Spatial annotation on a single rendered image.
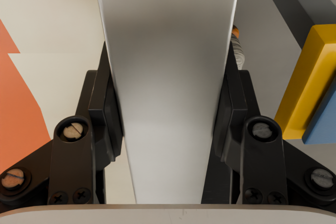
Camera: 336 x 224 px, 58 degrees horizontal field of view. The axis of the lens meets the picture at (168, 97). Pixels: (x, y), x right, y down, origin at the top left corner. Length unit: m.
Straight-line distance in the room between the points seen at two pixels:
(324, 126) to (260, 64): 1.31
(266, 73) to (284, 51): 0.15
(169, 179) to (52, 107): 0.07
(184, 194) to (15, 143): 0.11
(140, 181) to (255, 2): 1.26
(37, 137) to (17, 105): 0.03
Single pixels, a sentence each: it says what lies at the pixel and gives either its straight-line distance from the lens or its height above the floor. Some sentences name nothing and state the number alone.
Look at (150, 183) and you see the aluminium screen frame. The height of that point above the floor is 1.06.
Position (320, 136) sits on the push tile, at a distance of 0.33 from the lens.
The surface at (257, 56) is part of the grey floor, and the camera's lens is 1.57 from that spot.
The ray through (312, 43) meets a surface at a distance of 0.28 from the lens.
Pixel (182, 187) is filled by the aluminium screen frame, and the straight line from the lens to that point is 0.17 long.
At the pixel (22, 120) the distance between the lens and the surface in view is 0.19.
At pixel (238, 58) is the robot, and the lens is 1.18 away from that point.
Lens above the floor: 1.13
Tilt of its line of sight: 43 degrees down
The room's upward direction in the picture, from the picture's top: 175 degrees clockwise
